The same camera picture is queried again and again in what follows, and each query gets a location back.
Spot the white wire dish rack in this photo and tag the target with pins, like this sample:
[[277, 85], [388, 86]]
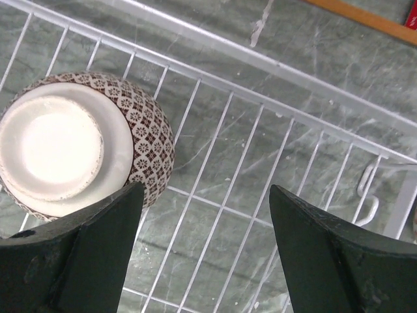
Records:
[[257, 93]]

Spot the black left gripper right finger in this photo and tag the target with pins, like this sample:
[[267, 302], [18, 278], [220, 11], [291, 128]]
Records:
[[331, 265]]

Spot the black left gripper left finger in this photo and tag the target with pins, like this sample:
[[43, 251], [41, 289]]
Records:
[[77, 263]]

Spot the brown patterned bowl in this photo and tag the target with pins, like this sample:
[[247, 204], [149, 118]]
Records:
[[69, 140]]

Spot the red and white card box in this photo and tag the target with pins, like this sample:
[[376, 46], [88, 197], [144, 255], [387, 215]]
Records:
[[411, 21]]

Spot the wooden shelf rack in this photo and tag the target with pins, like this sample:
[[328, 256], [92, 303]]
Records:
[[368, 19]]

